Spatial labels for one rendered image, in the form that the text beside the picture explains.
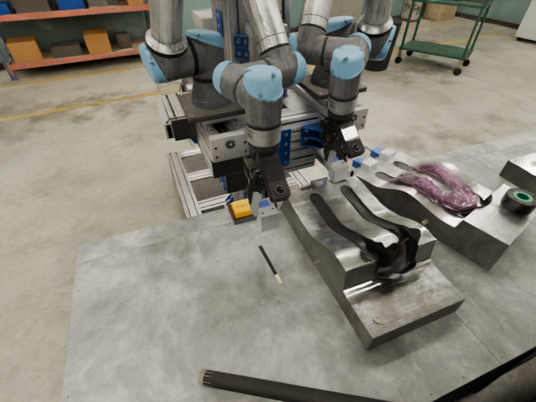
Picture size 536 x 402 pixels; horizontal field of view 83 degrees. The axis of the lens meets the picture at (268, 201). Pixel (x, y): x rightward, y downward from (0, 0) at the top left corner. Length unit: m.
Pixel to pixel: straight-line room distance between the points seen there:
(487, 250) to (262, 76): 0.75
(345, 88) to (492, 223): 0.54
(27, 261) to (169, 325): 1.67
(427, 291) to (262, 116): 0.56
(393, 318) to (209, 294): 0.44
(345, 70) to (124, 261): 0.77
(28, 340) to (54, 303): 0.20
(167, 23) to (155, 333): 0.78
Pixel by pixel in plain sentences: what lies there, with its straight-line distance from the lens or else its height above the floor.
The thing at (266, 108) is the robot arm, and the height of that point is 1.24.
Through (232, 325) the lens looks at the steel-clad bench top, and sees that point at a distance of 0.78.
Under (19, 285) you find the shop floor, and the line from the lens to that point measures 2.28.
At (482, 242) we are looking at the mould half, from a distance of 1.00.
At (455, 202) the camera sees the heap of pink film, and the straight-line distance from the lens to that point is 1.07.
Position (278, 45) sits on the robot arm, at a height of 1.31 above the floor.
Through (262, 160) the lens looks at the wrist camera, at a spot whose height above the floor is 1.12.
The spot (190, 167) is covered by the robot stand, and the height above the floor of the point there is 0.21.
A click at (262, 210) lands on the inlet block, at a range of 0.79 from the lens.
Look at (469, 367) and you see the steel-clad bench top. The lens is 0.86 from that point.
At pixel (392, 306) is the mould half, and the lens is 0.79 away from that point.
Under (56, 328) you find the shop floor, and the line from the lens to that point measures 1.98.
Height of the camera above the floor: 1.50
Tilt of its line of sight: 41 degrees down
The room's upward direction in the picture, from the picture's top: straight up
